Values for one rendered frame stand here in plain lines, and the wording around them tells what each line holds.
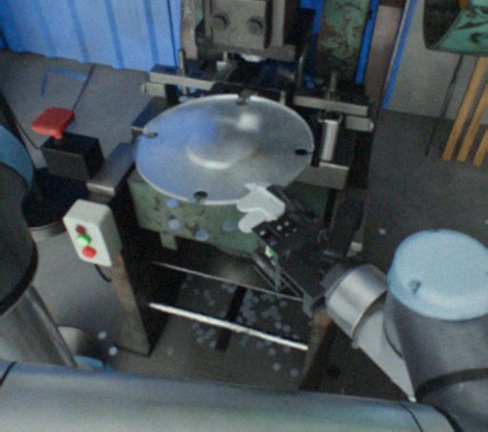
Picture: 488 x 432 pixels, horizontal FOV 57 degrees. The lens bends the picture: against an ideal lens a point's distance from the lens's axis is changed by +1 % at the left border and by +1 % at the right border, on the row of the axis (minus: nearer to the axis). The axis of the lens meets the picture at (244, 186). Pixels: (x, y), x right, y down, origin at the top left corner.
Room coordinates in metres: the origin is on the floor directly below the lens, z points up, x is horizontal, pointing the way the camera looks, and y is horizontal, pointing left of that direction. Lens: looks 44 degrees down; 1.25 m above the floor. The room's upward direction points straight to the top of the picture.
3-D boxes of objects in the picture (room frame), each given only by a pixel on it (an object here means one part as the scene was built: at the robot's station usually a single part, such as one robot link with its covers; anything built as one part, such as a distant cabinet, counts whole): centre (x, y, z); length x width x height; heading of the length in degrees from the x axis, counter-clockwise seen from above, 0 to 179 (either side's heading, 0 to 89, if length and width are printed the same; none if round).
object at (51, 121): (0.68, 0.36, 0.72); 0.07 x 0.06 x 0.08; 164
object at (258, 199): (0.41, -0.02, 0.82); 0.09 x 0.06 x 0.03; 36
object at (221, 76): (0.81, -0.02, 0.76); 0.15 x 0.09 x 0.05; 74
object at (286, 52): (0.81, -0.02, 0.86); 0.20 x 0.16 x 0.05; 74
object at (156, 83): (0.86, 0.14, 0.76); 0.17 x 0.06 x 0.10; 74
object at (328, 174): (0.81, -0.02, 0.68); 0.45 x 0.30 x 0.06; 74
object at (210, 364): (0.68, 0.02, 0.14); 0.59 x 0.10 x 0.05; 164
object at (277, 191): (0.39, -0.06, 0.83); 0.09 x 0.02 x 0.05; 36
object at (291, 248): (0.32, -0.07, 0.81); 0.12 x 0.09 x 0.08; 36
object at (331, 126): (0.64, -0.15, 0.75); 0.03 x 0.03 x 0.10; 74
